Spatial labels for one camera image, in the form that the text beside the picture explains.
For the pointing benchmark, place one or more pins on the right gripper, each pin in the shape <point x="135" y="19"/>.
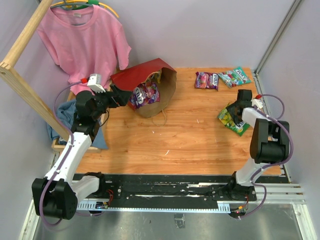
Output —
<point x="231" y="109"/>

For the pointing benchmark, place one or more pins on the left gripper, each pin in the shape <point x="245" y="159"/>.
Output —
<point x="123" y="96"/>

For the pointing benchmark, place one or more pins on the green candy packet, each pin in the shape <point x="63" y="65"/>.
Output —
<point x="226" y="119"/>

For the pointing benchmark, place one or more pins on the red paper bag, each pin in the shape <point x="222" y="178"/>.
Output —
<point x="155" y="70"/>

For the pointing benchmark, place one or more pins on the teal candy packet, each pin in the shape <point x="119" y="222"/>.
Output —
<point x="235" y="77"/>

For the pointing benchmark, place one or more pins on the purple candy packet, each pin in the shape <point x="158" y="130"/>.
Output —
<point x="145" y="94"/>
<point x="206" y="80"/>

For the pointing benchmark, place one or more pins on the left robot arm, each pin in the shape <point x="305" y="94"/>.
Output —
<point x="72" y="150"/>

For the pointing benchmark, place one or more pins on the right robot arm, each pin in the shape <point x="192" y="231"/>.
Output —
<point x="271" y="144"/>

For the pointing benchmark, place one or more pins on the pink t-shirt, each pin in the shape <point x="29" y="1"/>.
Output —
<point x="84" y="42"/>

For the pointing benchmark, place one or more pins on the yellow green hanger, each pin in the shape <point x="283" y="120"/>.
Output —
<point x="70" y="5"/>

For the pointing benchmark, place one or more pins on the wooden clothes rack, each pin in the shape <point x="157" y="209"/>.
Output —
<point x="22" y="130"/>

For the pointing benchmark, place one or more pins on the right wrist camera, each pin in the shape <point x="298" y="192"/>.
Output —
<point x="256" y="102"/>

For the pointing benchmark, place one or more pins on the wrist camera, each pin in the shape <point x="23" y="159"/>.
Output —
<point x="256" y="102"/>
<point x="94" y="83"/>

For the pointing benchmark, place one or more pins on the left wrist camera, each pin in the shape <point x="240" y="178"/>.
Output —
<point x="94" y="83"/>

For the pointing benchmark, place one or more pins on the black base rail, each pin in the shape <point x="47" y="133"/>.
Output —
<point x="186" y="193"/>

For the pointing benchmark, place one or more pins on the aluminium frame post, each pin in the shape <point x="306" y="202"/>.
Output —
<point x="293" y="9"/>

